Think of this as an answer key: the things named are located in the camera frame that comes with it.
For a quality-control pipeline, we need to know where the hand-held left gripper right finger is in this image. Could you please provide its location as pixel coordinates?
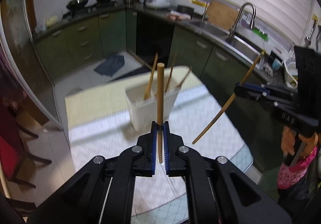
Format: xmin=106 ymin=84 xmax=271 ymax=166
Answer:
xmin=163 ymin=121 xmax=293 ymax=224

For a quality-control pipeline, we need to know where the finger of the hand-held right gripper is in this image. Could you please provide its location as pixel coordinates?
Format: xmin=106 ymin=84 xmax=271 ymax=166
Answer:
xmin=234 ymin=84 xmax=297 ymax=112
xmin=241 ymin=83 xmax=297 ymax=94

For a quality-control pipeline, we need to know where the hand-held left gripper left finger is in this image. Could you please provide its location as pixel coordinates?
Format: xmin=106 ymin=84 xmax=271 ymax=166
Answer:
xmin=29 ymin=121 xmax=161 ymax=224

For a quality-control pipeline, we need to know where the white plastic utensil holder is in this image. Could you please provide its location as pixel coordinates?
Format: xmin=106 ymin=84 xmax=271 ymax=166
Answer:
xmin=125 ymin=86 xmax=181 ymax=131

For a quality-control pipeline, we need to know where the person's right forearm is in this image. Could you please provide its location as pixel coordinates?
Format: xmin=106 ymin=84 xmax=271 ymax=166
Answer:
xmin=277 ymin=146 xmax=320 ymax=190

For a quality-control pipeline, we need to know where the person's right hand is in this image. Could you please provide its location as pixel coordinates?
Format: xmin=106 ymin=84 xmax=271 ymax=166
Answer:
xmin=280 ymin=128 xmax=320 ymax=160

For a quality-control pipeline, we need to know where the dish rack with plates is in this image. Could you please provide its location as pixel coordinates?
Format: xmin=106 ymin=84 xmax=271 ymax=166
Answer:
xmin=283 ymin=58 xmax=299 ymax=89

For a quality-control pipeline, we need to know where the patterned white tablecloth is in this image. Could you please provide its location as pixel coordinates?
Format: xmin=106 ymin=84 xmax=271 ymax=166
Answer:
xmin=65 ymin=65 xmax=253 ymax=224

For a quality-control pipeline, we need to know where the hanging steel ladle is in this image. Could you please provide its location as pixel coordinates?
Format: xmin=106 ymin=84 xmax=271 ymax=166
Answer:
xmin=304 ymin=17 xmax=318 ymax=47

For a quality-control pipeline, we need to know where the green dish brush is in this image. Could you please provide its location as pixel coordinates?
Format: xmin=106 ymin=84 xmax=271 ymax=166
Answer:
xmin=252 ymin=29 xmax=269 ymax=41

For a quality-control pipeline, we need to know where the steel kitchen sink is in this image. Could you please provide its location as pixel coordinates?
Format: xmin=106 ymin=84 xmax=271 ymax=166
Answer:
xmin=193 ymin=21 xmax=262 ymax=57

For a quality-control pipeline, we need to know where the steel kitchen faucet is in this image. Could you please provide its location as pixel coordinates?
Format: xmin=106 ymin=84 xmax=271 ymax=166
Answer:
xmin=227 ymin=2 xmax=256 ymax=42

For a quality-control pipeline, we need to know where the wooden cutting board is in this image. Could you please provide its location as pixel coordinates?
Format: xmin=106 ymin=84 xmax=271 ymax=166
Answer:
xmin=206 ymin=0 xmax=239 ymax=31

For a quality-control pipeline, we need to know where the blue floor mat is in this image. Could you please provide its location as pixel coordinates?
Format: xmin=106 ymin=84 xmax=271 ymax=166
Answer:
xmin=94 ymin=54 xmax=125 ymax=78

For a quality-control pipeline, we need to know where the green kitchen cabinet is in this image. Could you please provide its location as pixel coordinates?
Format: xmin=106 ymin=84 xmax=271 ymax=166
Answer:
xmin=34 ymin=9 xmax=284 ymax=172

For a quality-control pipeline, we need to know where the dark chair with red cushion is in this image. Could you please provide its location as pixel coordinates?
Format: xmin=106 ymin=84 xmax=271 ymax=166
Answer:
xmin=0 ymin=99 xmax=52 ymax=187

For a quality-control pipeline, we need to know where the sliding glass door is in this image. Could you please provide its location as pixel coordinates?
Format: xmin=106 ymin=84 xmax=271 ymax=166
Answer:
xmin=0 ymin=0 xmax=64 ymax=129

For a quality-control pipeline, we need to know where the black wok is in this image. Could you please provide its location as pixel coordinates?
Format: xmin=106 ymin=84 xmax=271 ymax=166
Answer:
xmin=66 ymin=0 xmax=90 ymax=10

